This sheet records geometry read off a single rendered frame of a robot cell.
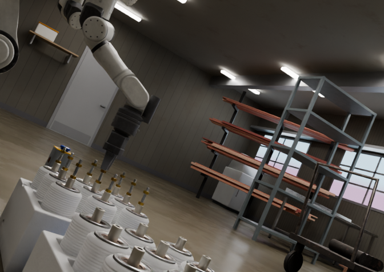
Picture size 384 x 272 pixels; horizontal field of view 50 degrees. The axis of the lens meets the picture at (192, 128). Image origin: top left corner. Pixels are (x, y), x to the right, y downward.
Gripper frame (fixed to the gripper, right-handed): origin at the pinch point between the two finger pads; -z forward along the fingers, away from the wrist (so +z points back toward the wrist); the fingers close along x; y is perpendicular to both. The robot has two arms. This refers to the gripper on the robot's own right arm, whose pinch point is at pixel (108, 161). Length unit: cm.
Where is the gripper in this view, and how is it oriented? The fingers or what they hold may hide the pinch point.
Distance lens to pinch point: 140.6
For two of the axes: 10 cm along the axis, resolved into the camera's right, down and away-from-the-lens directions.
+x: 0.1, -1.1, -9.9
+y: 9.1, 4.2, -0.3
